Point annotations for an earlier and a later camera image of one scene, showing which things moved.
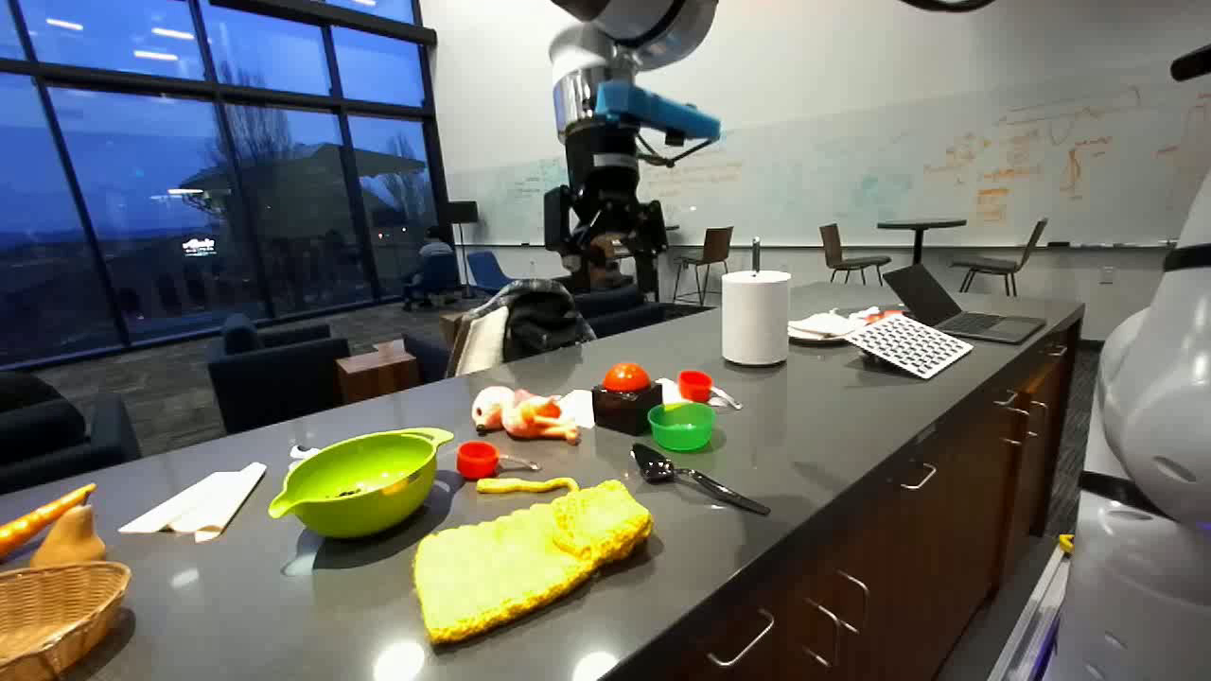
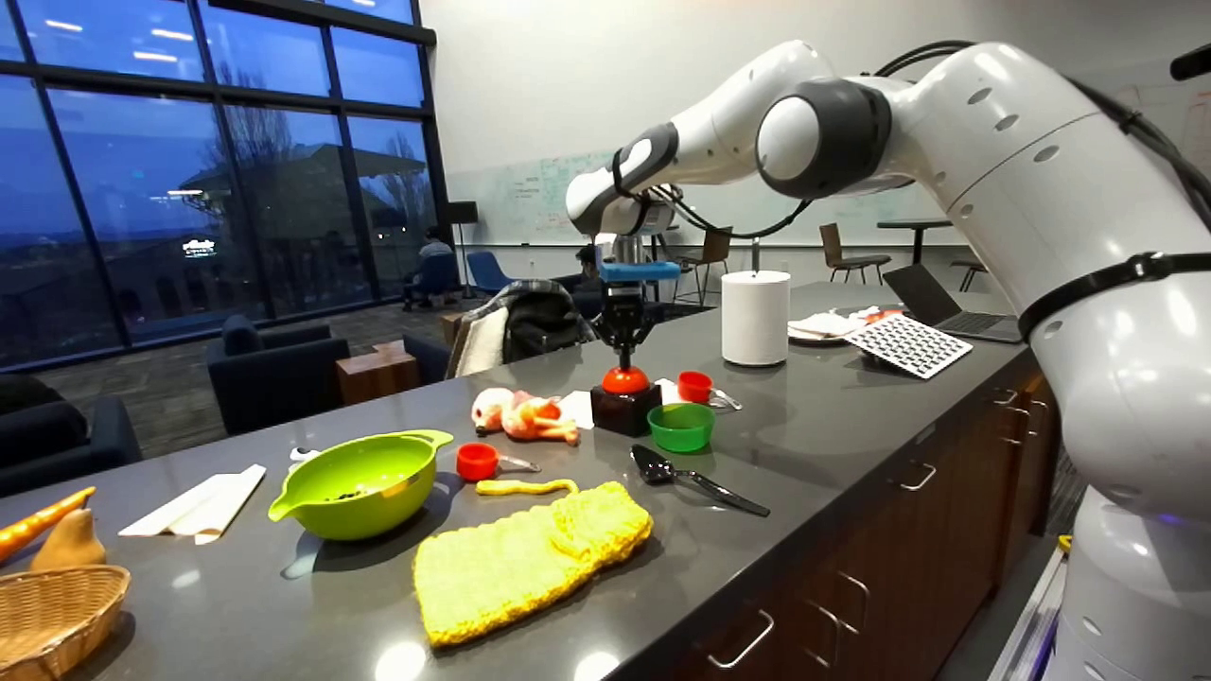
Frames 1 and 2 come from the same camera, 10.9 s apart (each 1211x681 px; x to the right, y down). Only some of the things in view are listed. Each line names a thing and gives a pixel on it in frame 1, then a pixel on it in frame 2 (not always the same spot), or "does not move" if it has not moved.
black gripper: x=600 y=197 → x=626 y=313
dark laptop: x=919 y=295 does not move
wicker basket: x=64 y=623 does not move
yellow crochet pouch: x=498 y=565 does not move
